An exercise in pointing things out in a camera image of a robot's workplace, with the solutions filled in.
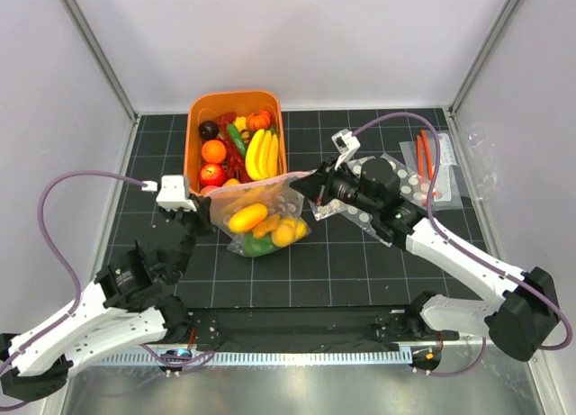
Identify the pink polka dot zip bag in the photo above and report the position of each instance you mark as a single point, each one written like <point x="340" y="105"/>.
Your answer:
<point x="275" y="193"/>

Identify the yellow toy mango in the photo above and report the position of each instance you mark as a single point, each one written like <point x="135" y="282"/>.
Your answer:
<point x="247" y="218"/>
<point x="301" y="229"/>

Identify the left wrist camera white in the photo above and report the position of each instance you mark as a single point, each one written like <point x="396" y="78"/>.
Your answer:
<point x="172" y="193"/>

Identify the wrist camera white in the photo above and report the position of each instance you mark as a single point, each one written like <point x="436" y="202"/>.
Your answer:
<point x="347" y="145"/>
<point x="172" y="193"/>

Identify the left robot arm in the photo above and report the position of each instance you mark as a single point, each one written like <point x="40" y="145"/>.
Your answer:
<point x="127" y="304"/>

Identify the orange toy pumpkin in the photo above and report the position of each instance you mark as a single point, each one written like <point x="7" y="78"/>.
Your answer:
<point x="259" y="120"/>

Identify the green toy cucumber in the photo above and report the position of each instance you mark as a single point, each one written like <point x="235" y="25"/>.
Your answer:
<point x="237" y="140"/>

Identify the orange plastic basket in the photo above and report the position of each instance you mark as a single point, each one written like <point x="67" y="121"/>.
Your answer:
<point x="208" y="107"/>

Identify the dark purple toy plum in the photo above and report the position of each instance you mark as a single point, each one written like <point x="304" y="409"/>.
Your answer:
<point x="208" y="130"/>

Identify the clear bag orange zipper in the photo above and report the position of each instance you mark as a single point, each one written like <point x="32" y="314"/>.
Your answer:
<point x="420" y="159"/>

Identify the peach toy fruit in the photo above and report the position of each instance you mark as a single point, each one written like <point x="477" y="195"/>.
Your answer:
<point x="208" y="189"/>

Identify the white polka dot zip bag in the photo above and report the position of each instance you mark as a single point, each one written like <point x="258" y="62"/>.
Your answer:
<point x="395" y="224"/>

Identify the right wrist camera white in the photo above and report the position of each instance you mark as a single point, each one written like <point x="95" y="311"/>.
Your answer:
<point x="347" y="145"/>

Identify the toy orange fruit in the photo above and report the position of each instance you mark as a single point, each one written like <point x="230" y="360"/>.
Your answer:
<point x="214" y="152"/>

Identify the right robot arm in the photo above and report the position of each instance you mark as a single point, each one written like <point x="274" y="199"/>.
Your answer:
<point x="517" y="310"/>

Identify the red toy chili peppers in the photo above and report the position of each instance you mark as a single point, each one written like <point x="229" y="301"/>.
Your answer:
<point x="235" y="166"/>

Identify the yellow toy corn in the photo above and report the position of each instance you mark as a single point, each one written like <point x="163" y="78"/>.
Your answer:
<point x="240" y="124"/>

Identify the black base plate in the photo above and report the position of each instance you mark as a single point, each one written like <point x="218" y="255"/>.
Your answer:
<point x="303" y="329"/>

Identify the yellow toy banana bunch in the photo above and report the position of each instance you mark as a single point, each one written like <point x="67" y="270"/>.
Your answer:
<point x="262" y="159"/>

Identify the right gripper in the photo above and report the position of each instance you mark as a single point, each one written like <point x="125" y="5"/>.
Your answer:
<point x="315" y="185"/>

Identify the red toy apple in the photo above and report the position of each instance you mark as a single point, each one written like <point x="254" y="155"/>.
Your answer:
<point x="212" y="174"/>

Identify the grey slotted cable duct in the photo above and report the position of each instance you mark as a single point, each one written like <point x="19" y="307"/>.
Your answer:
<point x="139" y="358"/>

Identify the yellow toy lemon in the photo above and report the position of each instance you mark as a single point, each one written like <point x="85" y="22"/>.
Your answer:
<point x="283" y="235"/>

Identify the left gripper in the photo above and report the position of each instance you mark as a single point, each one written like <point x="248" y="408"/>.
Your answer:
<point x="202" y="215"/>

